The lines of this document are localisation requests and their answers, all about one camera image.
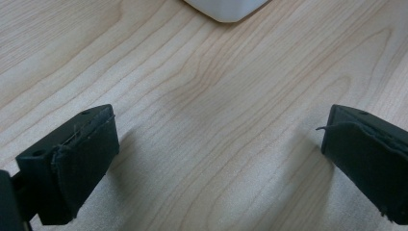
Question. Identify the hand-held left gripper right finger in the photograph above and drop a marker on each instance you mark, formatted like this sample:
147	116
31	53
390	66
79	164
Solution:
369	157

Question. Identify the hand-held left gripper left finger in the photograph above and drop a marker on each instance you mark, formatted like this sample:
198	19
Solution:
75	160

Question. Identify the white plastic container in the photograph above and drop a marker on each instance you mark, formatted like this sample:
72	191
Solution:
227	9

